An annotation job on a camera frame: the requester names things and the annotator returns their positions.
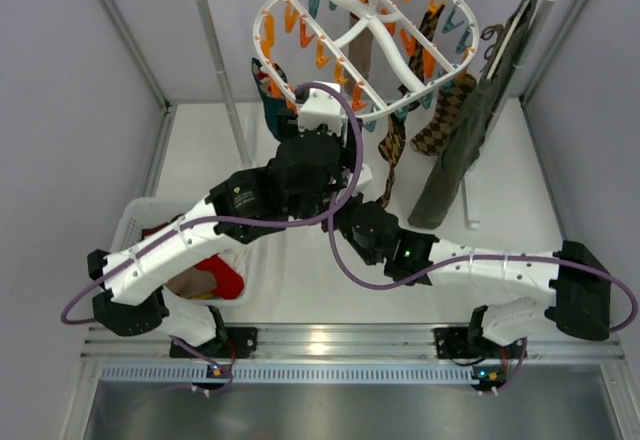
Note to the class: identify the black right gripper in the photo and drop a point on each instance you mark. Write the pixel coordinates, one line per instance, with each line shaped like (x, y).
(345, 205)

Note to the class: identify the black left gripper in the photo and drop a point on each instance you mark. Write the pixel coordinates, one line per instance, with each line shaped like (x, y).
(288, 123)

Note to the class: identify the teal reindeer sock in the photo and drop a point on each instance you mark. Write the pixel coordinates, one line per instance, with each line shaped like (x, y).
(280, 119)

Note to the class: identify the beige brown argyle sock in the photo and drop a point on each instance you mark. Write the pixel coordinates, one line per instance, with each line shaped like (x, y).
(391, 149)

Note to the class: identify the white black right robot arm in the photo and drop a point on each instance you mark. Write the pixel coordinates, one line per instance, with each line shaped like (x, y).
(566, 289)

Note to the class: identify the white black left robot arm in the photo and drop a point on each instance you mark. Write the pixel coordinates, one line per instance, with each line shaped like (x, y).
(245, 210)

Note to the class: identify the white round clip hanger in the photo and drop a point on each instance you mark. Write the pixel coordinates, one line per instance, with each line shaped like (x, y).
(382, 55)

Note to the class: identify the brown black argyle sock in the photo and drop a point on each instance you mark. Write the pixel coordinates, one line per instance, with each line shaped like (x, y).
(432, 139)

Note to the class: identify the red sock in basket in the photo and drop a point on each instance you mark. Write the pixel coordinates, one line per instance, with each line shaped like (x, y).
(229, 282)

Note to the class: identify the olive green hanging garment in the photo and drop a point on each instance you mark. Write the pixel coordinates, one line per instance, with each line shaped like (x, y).
(470, 123)

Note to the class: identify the tan sock with maroon stripes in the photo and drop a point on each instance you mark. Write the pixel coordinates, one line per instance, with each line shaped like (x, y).
(192, 283)

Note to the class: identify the white plastic laundry basket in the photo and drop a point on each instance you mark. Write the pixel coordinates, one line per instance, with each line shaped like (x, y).
(155, 244)

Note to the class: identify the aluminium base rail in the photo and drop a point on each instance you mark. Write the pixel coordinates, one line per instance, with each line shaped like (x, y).
(345, 342)

